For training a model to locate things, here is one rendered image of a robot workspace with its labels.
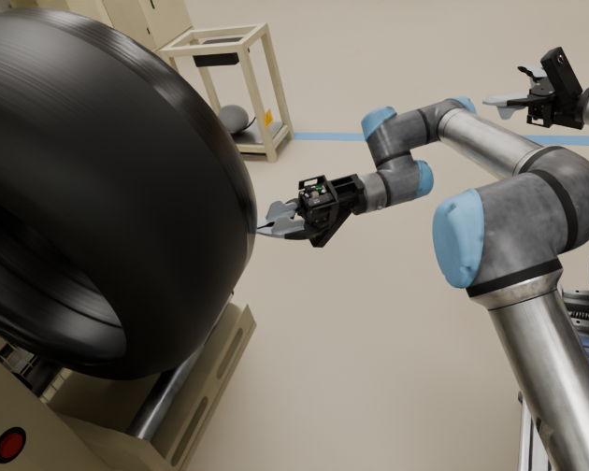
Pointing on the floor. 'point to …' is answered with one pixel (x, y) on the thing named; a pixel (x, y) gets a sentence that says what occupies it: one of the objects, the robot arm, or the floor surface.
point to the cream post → (26, 427)
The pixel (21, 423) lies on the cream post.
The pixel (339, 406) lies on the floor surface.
